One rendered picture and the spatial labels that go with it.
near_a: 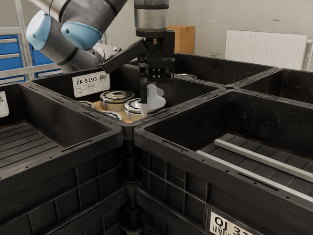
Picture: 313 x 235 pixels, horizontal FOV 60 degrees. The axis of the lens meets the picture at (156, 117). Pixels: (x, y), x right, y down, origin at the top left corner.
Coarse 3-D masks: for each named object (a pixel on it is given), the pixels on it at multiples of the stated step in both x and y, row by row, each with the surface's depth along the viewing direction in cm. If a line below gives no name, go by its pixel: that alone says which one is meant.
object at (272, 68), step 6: (174, 54) 103; (180, 54) 104; (186, 54) 102; (216, 60) 94; (222, 60) 92; (228, 60) 91; (132, 66) 82; (258, 66) 84; (264, 66) 83; (270, 66) 82; (264, 72) 76; (186, 78) 69; (192, 78) 69; (246, 78) 69; (252, 78) 69; (216, 84) 64; (222, 84) 64; (234, 84) 64
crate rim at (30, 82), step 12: (72, 72) 75; (84, 72) 77; (36, 84) 64; (204, 84) 64; (60, 96) 56; (204, 96) 56; (84, 108) 49; (168, 108) 49; (120, 120) 44; (144, 120) 44; (132, 132) 42
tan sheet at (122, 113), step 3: (96, 102) 82; (99, 102) 82; (96, 105) 79; (99, 105) 79; (96, 108) 77; (99, 108) 77; (114, 111) 75; (117, 111) 75; (120, 111) 75; (123, 111) 75; (120, 114) 73; (123, 114) 73; (123, 117) 71; (123, 120) 69; (126, 120) 69; (129, 120) 69
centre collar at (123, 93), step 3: (111, 93) 78; (114, 93) 79; (117, 93) 80; (120, 93) 80; (123, 93) 78; (111, 96) 77; (114, 96) 76; (117, 96) 76; (120, 96) 76; (123, 96) 77
